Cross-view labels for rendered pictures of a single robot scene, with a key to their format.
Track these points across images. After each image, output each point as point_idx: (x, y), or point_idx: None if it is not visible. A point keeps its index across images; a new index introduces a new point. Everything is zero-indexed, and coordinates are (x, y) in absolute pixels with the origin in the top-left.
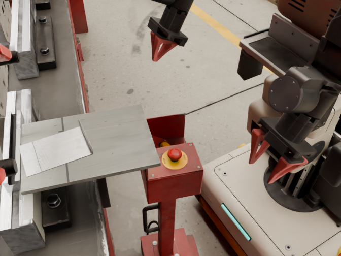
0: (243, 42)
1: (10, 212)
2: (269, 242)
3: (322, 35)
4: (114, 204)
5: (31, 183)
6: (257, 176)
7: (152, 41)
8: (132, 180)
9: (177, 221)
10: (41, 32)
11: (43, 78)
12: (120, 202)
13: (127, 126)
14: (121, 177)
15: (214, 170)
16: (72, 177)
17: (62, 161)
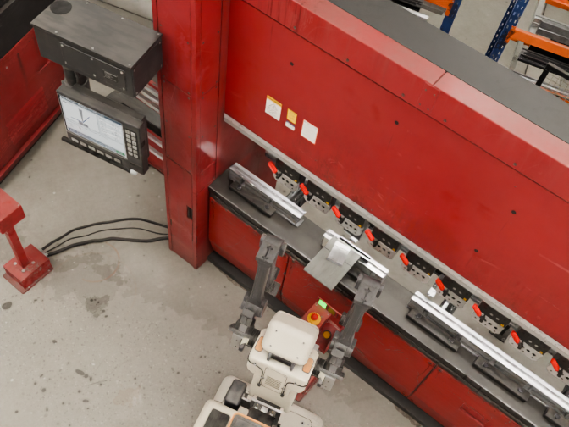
0: (317, 345)
1: (332, 234)
2: (249, 389)
3: (274, 279)
4: (363, 388)
5: (333, 240)
6: None
7: None
8: (369, 416)
9: (314, 405)
10: (439, 330)
11: (402, 306)
12: (361, 392)
13: (326, 276)
14: (378, 413)
15: (310, 421)
16: (323, 248)
17: (332, 251)
